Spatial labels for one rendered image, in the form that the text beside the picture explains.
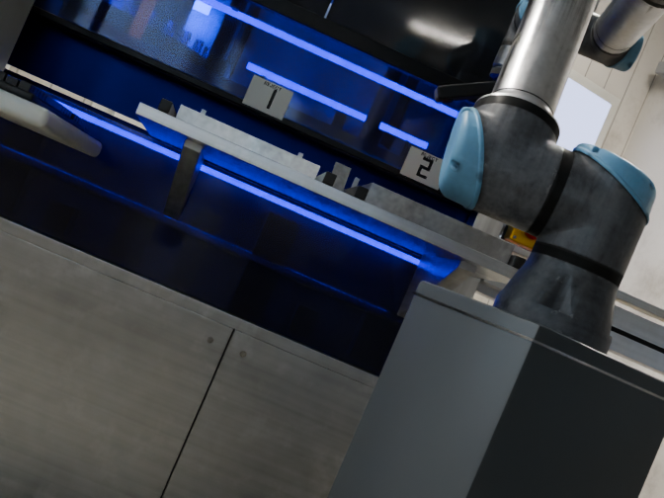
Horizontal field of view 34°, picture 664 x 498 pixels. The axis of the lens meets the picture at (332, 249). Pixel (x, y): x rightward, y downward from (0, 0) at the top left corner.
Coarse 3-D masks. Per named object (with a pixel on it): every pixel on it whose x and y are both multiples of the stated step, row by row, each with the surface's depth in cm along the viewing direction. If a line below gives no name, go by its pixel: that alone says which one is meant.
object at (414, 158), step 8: (408, 152) 215; (416, 152) 215; (424, 152) 215; (408, 160) 215; (416, 160) 215; (424, 160) 215; (440, 160) 216; (408, 168) 215; (416, 168) 215; (432, 168) 215; (440, 168) 216; (408, 176) 215; (416, 176) 215; (432, 176) 215; (424, 184) 215; (432, 184) 215
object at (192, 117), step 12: (180, 108) 184; (192, 120) 184; (204, 120) 185; (216, 132) 185; (228, 132) 185; (240, 132) 185; (240, 144) 185; (252, 144) 186; (264, 144) 186; (264, 156) 186; (276, 156) 186; (288, 156) 186; (300, 168) 187; (312, 168) 187
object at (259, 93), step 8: (256, 80) 211; (264, 80) 211; (248, 88) 211; (256, 88) 211; (264, 88) 211; (272, 88) 212; (280, 88) 212; (248, 96) 211; (256, 96) 211; (264, 96) 211; (280, 96) 212; (288, 96) 212; (248, 104) 211; (256, 104) 211; (264, 104) 211; (272, 104) 212; (280, 104) 212; (288, 104) 212; (264, 112) 212; (272, 112) 212; (280, 112) 212
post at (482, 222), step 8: (600, 0) 219; (472, 216) 220; (480, 216) 217; (488, 216) 217; (472, 224) 217; (480, 224) 217; (488, 224) 217; (496, 224) 217; (488, 232) 217; (496, 232) 217; (472, 280) 217; (456, 288) 217; (464, 288) 217; (472, 288) 217; (472, 296) 217
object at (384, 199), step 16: (384, 192) 177; (384, 208) 177; (400, 208) 177; (416, 208) 177; (432, 224) 178; (448, 224) 178; (464, 224) 178; (464, 240) 178; (480, 240) 179; (496, 240) 179; (496, 256) 179
